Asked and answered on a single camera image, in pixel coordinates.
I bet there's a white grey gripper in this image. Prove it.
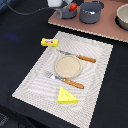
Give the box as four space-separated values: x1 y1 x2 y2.
47 0 72 9

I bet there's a red toy tomato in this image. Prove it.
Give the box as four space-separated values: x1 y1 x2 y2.
69 3 77 12

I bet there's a grey two-handled toy pot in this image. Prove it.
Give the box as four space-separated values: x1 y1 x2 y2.
79 2 102 24

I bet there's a yellow toy butter block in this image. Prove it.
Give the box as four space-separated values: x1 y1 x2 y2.
41 38 59 47

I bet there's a yellow toy cheese wedge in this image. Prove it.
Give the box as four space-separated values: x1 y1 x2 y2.
58 87 78 103

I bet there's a grey toy saucepan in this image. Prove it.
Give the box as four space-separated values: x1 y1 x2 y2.
57 8 77 19

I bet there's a brown toy stove top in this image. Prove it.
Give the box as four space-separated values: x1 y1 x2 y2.
48 0 128 43

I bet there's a round wooden plate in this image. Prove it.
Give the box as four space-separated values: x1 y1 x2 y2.
54 55 82 78

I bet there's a beige toy bowl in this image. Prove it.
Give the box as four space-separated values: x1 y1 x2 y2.
117 4 128 30

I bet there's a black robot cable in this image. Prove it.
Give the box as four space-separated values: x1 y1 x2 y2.
5 2 58 17

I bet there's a toy knife orange handle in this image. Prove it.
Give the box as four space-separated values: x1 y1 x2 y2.
58 50 96 63

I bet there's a toy fork orange handle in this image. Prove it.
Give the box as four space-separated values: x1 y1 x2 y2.
44 71 84 89

